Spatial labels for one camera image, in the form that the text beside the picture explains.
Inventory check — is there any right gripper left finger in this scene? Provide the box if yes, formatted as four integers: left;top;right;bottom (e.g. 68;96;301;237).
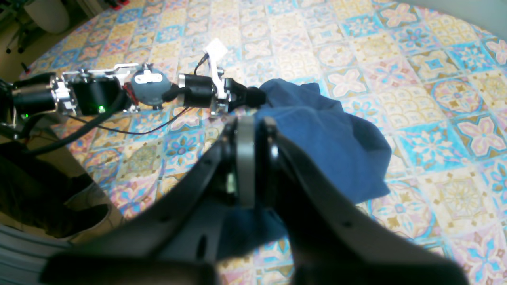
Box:
40;116;255;285

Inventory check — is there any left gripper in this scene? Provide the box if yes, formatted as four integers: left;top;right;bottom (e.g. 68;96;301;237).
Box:
177;73;267;115

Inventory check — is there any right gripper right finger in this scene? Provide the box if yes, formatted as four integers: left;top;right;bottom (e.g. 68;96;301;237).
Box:
260;117;469;285

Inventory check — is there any dark blue t-shirt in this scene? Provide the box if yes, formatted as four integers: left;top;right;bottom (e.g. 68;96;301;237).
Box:
217;79;392;260

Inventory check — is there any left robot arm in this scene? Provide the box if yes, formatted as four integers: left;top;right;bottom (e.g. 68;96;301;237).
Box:
1;63;267;156

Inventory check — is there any person dark shoe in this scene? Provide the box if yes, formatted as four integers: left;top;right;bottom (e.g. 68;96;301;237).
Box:
0;141;109;239

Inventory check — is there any patterned tablecloth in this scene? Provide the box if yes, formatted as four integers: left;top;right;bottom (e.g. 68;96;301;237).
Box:
30;0;506;285

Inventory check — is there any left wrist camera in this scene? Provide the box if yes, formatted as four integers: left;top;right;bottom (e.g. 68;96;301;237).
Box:
203;38;229;62

